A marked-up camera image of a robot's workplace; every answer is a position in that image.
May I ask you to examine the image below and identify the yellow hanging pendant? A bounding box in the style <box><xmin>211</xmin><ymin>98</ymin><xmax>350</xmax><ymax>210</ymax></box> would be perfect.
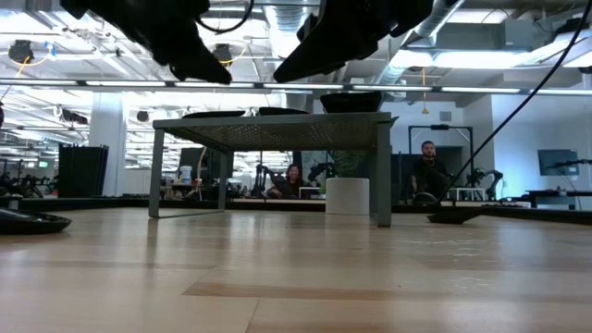
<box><xmin>419</xmin><ymin>68</ymin><xmax>430</xmax><ymax>116</ymax></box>

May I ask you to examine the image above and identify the black gantry frame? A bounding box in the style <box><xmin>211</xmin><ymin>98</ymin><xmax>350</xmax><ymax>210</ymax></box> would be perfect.
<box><xmin>407</xmin><ymin>123</ymin><xmax>475</xmax><ymax>189</ymax></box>

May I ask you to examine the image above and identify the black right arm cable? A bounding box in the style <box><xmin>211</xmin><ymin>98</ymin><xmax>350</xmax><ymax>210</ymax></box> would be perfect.
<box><xmin>436</xmin><ymin>0</ymin><xmax>592</xmax><ymax>205</ymax></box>

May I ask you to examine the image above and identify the black aluminium table frame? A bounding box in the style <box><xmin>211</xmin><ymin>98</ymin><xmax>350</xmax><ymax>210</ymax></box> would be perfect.
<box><xmin>0</xmin><ymin>196</ymin><xmax>592</xmax><ymax>227</ymax></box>

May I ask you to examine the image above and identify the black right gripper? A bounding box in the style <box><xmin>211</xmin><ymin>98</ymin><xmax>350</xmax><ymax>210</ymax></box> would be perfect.
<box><xmin>272</xmin><ymin>0</ymin><xmax>436</xmax><ymax>83</ymax></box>

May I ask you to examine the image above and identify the black background desk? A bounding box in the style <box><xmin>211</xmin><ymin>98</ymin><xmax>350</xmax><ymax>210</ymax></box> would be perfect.
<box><xmin>525</xmin><ymin>189</ymin><xmax>592</xmax><ymax>210</ymax></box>

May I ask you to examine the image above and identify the snake plant in white pot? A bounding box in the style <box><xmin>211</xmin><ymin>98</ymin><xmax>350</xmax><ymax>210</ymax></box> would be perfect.
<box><xmin>323</xmin><ymin>150</ymin><xmax>372</xmax><ymax>216</ymax></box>

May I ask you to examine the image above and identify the black square ruffled mini plate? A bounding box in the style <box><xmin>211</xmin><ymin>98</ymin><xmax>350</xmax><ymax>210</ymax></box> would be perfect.
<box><xmin>320</xmin><ymin>91</ymin><xmax>385</xmax><ymax>115</ymax></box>

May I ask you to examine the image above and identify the grey perforated metal shelf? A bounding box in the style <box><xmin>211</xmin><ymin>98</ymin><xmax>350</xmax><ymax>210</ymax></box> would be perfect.
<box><xmin>147</xmin><ymin>112</ymin><xmax>400</xmax><ymax>228</ymax></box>

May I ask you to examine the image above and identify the dark wall monitor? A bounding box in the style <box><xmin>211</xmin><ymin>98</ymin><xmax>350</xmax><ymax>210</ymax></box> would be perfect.
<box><xmin>536</xmin><ymin>148</ymin><xmax>581</xmax><ymax>178</ymax></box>

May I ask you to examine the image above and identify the person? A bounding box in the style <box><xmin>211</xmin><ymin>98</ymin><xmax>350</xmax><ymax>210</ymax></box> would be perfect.
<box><xmin>410</xmin><ymin>140</ymin><xmax>452</xmax><ymax>204</ymax></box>
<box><xmin>270</xmin><ymin>162</ymin><xmax>302</xmax><ymax>201</ymax></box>

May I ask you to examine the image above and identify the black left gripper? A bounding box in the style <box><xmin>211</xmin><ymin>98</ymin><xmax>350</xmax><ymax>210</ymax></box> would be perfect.
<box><xmin>92</xmin><ymin>0</ymin><xmax>231</xmax><ymax>85</ymax></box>

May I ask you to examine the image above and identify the black ceiling device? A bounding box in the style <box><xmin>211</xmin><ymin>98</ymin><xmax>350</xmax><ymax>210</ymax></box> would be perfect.
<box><xmin>7</xmin><ymin>39</ymin><xmax>35</xmax><ymax>66</ymax></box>
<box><xmin>213</xmin><ymin>43</ymin><xmax>233</xmax><ymax>68</ymax></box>

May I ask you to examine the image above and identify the small white table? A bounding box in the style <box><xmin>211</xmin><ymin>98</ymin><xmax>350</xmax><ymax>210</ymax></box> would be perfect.
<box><xmin>446</xmin><ymin>186</ymin><xmax>487</xmax><ymax>203</ymax></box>

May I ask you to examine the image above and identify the black shallow mini plate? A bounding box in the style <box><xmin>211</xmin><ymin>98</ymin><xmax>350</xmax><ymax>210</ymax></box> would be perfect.
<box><xmin>0</xmin><ymin>206</ymin><xmax>73</xmax><ymax>236</ymax></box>

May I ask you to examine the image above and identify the black cabinet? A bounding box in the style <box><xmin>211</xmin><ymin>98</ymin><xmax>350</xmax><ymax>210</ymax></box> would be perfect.
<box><xmin>56</xmin><ymin>143</ymin><xmax>110</xmax><ymax>199</ymax></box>

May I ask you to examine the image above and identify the black left camera cable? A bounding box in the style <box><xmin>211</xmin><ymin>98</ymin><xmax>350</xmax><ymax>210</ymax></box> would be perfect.
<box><xmin>193</xmin><ymin>0</ymin><xmax>254</xmax><ymax>34</ymax></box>

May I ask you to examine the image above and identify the black teardrop mini plate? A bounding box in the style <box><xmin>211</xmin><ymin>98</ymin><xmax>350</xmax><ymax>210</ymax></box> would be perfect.
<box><xmin>181</xmin><ymin>109</ymin><xmax>247</xmax><ymax>119</ymax></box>
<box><xmin>425</xmin><ymin>206</ymin><xmax>492</xmax><ymax>227</ymax></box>

